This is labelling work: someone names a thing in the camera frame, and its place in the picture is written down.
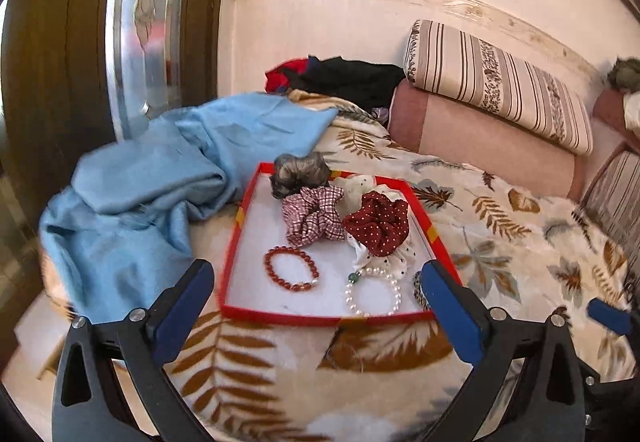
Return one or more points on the red clothing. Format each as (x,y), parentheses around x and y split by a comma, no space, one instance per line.
(280,77)

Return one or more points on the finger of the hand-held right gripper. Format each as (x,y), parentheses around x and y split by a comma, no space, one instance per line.
(607,315)
(607,407)

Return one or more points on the long striped floral cushion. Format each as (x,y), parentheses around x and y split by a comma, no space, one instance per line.
(500,82)

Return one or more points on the grey scrunchie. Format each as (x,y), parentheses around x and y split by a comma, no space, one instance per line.
(297,175)

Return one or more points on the pink bolster pillow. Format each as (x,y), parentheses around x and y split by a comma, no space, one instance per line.
(475,142)

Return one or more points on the dark red polka dot scrunchie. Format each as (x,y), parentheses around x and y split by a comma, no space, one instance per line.
(377,222)

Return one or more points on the purple cloth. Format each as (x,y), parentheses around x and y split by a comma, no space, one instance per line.
(380,116)

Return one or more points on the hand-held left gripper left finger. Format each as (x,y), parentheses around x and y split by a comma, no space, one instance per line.
(185,307)

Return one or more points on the dark furry item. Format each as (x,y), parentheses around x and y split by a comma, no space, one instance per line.
(625,72)

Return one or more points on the striped floral side cushion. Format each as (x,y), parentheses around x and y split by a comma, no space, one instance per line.
(615,192)

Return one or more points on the light blue cloth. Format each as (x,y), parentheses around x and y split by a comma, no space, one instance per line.
(125,222)

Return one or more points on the cream dotted scrunchie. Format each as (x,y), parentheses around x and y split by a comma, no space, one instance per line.
(357,184)

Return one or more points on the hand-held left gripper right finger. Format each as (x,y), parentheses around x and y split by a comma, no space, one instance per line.
(450,307)

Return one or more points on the red plaid scrunchie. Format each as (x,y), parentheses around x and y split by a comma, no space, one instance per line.
(312,217)

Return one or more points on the pink cushion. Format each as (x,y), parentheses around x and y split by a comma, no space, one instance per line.
(607,112)

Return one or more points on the metal framed door panel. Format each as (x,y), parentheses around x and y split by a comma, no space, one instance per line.
(130,22)

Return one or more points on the white cherry print scrunchie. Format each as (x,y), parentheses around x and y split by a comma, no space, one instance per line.
(387,264)

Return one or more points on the black clothing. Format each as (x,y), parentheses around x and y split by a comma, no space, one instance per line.
(350,80)

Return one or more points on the white crumpled cloth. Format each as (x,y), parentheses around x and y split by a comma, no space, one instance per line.
(632,115)

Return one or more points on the red shallow box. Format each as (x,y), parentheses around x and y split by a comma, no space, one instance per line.
(250,272)

